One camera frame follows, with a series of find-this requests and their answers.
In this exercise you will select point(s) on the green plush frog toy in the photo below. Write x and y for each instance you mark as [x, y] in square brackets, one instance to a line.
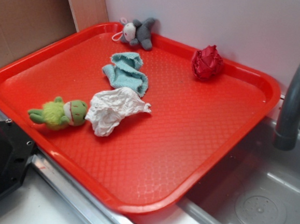
[57, 114]

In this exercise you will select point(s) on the brown cardboard panel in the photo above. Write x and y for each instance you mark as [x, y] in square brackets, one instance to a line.
[29, 25]

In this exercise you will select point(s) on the crumpled red paper ball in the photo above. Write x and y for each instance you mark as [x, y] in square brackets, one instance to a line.
[206, 63]

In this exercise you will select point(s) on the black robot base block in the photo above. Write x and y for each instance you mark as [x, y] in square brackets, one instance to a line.
[16, 149]

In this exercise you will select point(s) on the grey toy sink basin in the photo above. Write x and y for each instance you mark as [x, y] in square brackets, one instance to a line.
[254, 183]

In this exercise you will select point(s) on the red plastic tray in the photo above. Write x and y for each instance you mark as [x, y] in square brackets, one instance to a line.
[150, 160]

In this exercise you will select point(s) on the crumpled white paper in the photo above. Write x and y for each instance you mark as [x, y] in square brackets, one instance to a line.
[108, 108]

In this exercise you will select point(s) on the light blue cloth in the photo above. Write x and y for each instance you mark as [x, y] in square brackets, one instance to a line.
[124, 71]

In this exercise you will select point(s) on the silver metal rail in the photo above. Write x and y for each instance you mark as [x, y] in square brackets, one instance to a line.
[44, 193]

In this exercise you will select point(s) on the grey toy faucet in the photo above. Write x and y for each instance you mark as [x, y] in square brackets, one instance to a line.
[297, 87]

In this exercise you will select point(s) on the grey plush donkey toy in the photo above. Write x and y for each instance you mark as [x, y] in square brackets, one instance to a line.
[136, 33]

